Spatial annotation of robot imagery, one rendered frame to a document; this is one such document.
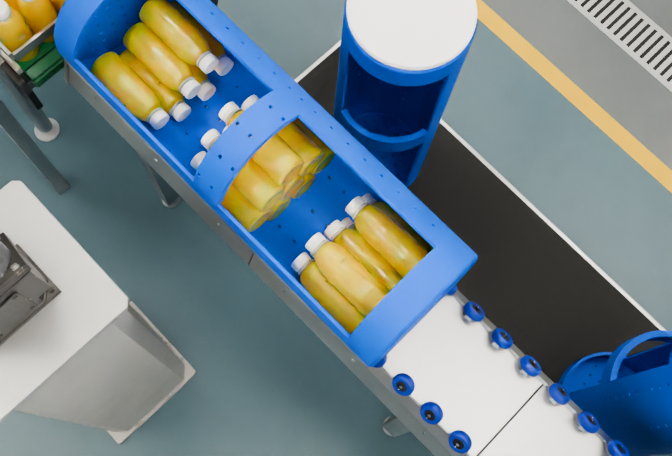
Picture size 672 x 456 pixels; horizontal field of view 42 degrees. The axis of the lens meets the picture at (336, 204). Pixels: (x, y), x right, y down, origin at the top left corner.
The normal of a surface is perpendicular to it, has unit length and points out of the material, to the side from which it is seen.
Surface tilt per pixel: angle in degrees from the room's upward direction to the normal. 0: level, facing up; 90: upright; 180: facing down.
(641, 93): 0
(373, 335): 51
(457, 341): 0
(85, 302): 0
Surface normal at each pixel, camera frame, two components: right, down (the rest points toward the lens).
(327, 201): -0.22, -0.03
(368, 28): 0.04, -0.29
